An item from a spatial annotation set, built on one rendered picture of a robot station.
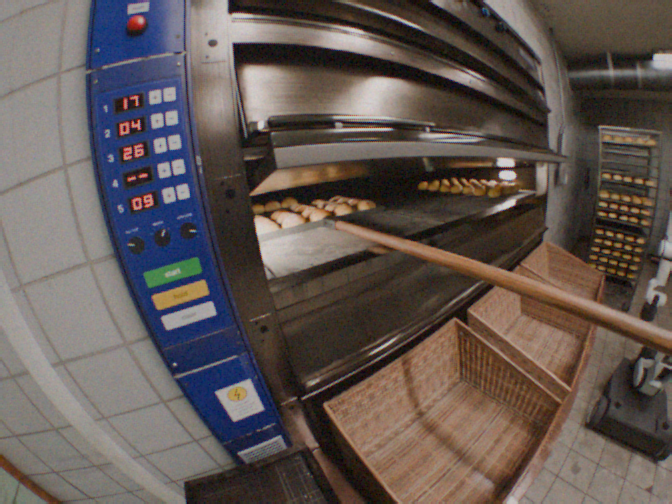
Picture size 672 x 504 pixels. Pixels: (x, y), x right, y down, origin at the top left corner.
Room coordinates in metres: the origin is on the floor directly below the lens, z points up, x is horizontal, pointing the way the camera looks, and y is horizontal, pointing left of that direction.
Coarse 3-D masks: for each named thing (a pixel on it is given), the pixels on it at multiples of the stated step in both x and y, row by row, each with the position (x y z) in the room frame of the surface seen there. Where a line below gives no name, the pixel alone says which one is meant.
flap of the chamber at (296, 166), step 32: (288, 160) 0.28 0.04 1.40; (320, 160) 0.30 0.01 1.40; (352, 160) 0.32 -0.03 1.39; (384, 160) 0.36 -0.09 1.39; (416, 160) 0.42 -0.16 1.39; (448, 160) 0.49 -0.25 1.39; (480, 160) 0.57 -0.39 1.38; (512, 160) 0.67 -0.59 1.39; (544, 160) 0.79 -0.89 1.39; (256, 192) 0.42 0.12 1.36
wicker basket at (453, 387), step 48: (432, 336) 0.58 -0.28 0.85; (384, 384) 0.47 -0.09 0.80; (432, 384) 0.53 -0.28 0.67; (528, 384) 0.37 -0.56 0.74; (336, 432) 0.34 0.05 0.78; (384, 432) 0.41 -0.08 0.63; (432, 432) 0.39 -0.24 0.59; (480, 432) 0.34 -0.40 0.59; (384, 480) 0.26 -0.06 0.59; (432, 480) 0.23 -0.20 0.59; (480, 480) 0.18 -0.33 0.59
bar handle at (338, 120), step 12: (276, 120) 0.32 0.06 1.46; (288, 120) 0.33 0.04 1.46; (300, 120) 0.34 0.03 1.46; (312, 120) 0.35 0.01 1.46; (324, 120) 0.36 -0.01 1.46; (336, 120) 0.37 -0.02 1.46; (348, 120) 0.38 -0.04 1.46; (360, 120) 0.39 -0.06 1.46; (372, 120) 0.40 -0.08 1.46; (384, 120) 0.41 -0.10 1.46; (396, 120) 0.43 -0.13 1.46; (408, 120) 0.44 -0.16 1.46; (420, 120) 0.46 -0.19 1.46
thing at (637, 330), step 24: (384, 240) 0.57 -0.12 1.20; (408, 240) 0.52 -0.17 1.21; (456, 264) 0.39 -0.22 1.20; (480, 264) 0.35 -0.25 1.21; (504, 288) 0.30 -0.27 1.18; (528, 288) 0.26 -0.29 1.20; (552, 288) 0.23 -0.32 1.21; (576, 312) 0.18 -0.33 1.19; (600, 312) 0.16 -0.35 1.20; (624, 336) 0.11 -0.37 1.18; (648, 336) 0.08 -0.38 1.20
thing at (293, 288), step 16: (544, 192) 1.27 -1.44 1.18; (496, 208) 0.89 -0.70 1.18; (512, 208) 0.92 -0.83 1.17; (448, 224) 0.72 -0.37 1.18; (464, 224) 0.70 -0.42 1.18; (480, 224) 0.76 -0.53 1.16; (416, 240) 0.60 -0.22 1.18; (432, 240) 0.62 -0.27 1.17; (448, 240) 0.66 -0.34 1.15; (352, 256) 0.54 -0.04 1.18; (368, 256) 0.52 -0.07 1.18; (384, 256) 0.53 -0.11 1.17; (400, 256) 0.56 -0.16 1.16; (304, 272) 0.48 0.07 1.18; (320, 272) 0.47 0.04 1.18; (336, 272) 0.47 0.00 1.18; (352, 272) 0.49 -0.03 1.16; (368, 272) 0.51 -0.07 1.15; (272, 288) 0.42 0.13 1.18; (288, 288) 0.41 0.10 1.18; (304, 288) 0.43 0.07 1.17; (320, 288) 0.45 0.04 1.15; (288, 304) 0.41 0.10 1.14
